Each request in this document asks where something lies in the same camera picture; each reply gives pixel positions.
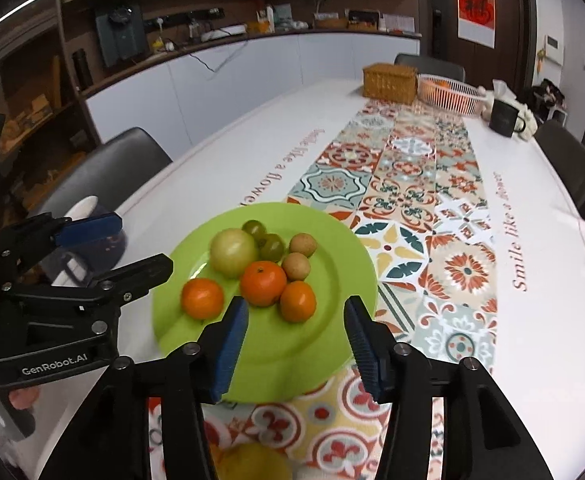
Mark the large green apple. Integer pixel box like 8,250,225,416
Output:
209,229,259,278

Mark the orange tangerine with stem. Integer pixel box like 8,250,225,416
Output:
239,260,287,308

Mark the small green fruit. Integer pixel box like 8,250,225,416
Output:
242,220,268,242
259,233,286,263

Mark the small orange tangerine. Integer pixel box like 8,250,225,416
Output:
279,281,317,323

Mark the brown longan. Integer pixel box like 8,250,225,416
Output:
282,252,311,282
289,233,317,258

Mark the person's left hand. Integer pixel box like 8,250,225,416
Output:
0,364,41,411

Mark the dark blue mug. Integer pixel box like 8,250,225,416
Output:
46,195,129,286

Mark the grey chair near left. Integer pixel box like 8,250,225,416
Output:
29,127,172,218

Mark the grey chair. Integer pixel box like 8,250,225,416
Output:
535,120,585,208
29,127,172,218

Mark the large yellow-green pear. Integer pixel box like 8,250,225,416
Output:
210,442,293,480

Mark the patterned table runner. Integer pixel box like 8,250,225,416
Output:
147,96,499,480

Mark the grey chair right far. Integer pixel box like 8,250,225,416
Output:
535,120,585,208

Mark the black mug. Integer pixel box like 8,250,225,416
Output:
489,99,526,138

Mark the woven wicker box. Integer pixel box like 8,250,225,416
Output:
363,63,417,104

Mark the grey chair far end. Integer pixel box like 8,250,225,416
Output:
395,54,466,82

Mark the red fu door poster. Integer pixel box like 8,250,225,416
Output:
457,0,497,49

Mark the wire fruit basket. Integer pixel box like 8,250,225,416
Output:
417,74,486,116

